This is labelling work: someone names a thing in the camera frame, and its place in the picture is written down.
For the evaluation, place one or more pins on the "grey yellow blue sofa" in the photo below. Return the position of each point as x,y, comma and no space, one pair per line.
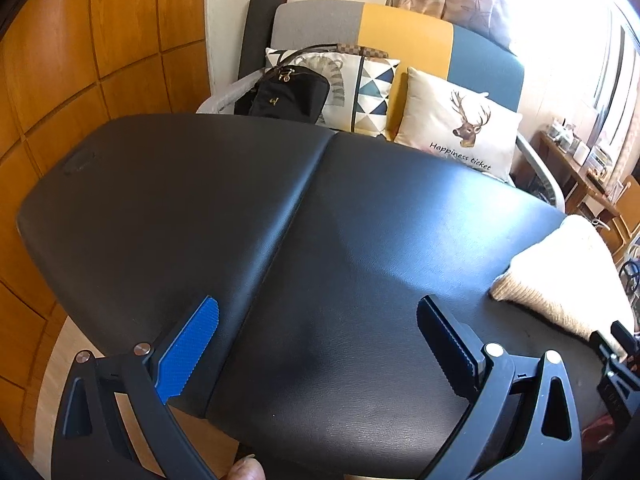
431,45

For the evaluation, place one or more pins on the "cream knitted sweater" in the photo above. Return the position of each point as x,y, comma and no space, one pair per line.
570,279

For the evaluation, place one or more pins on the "black handbag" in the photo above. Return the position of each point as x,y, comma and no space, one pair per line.
287,90

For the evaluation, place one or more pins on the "wooden side table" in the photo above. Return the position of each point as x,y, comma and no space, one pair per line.
583,186

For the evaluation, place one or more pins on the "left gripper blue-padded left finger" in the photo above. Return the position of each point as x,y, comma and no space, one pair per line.
90,438

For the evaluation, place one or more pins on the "deer print cushion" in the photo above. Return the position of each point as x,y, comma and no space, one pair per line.
452,122

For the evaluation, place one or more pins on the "black rolled mat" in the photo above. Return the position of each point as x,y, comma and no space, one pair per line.
257,34

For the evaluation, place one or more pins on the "geometric triangle pattern cushion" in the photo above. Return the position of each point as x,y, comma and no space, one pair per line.
359,95

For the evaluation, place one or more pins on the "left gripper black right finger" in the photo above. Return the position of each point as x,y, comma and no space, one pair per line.
521,421

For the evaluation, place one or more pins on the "person's left hand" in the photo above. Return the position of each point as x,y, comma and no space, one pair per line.
247,468

